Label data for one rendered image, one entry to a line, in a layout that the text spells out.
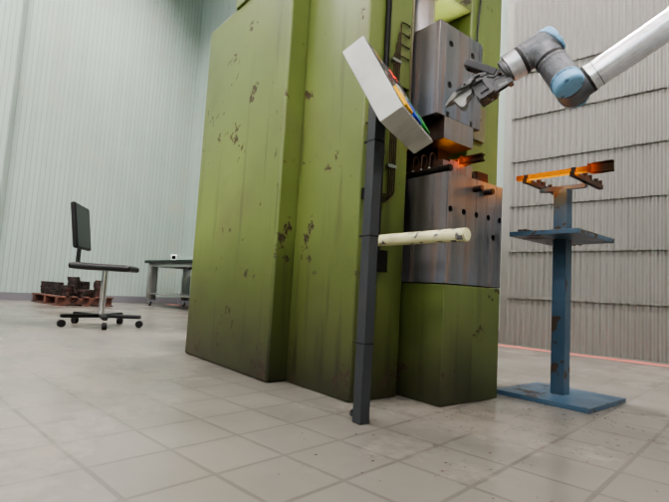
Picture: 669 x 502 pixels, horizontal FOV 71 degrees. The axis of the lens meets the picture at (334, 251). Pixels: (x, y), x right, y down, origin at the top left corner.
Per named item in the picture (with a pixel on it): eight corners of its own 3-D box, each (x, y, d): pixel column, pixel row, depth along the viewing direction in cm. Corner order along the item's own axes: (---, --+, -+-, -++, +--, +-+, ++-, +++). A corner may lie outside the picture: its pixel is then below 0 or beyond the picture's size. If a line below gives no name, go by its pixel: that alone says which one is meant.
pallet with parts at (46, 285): (85, 302, 777) (88, 277, 781) (113, 307, 698) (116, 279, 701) (30, 301, 721) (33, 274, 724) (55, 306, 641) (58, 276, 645)
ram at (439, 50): (491, 135, 216) (494, 52, 219) (436, 112, 192) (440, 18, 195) (421, 153, 249) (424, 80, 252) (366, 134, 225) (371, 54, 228)
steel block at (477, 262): (500, 288, 206) (503, 187, 210) (444, 283, 182) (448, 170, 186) (405, 285, 250) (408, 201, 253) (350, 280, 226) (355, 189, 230)
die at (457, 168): (471, 183, 205) (472, 164, 206) (442, 174, 193) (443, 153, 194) (400, 195, 238) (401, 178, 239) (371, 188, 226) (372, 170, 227)
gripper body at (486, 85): (478, 100, 150) (513, 77, 146) (465, 80, 153) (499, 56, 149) (482, 109, 157) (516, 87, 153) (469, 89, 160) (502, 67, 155)
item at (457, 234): (472, 243, 152) (472, 227, 153) (462, 241, 149) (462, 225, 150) (377, 248, 187) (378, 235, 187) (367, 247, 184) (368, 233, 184)
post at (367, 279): (369, 423, 151) (385, 97, 160) (359, 425, 148) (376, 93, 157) (360, 420, 154) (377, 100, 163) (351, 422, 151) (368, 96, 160)
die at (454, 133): (473, 148, 207) (473, 127, 207) (443, 137, 194) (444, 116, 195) (402, 165, 239) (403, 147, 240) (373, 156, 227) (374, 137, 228)
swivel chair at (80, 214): (124, 323, 450) (134, 215, 459) (151, 330, 402) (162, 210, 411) (45, 323, 405) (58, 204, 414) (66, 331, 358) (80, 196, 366)
